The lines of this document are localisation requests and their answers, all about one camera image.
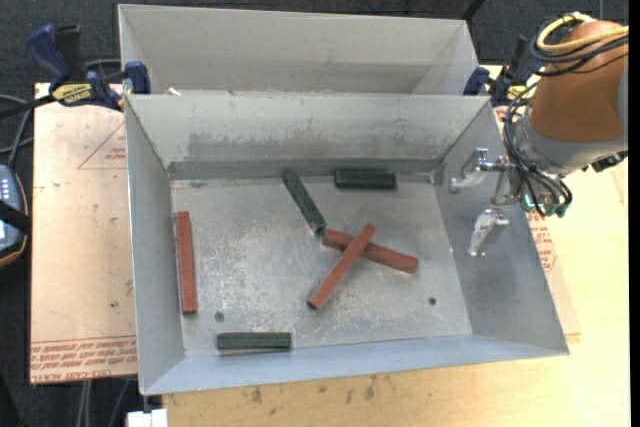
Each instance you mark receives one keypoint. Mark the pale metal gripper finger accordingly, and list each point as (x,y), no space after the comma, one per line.
(484,230)
(465,176)

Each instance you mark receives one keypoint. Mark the red-brown flat block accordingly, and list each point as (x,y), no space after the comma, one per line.
(395,257)
(186,265)
(342,265)

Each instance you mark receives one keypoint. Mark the dark green flat block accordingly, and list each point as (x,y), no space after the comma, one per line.
(304,202)
(254,341)
(365,179)

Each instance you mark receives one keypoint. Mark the grey metal bin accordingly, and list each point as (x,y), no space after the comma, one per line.
(280,235)

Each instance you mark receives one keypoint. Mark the brown cardboard board, red print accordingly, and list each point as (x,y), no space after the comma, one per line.
(80,225)

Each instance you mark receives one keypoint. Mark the black cylinder on white bracket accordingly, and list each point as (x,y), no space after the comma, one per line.
(607,162)

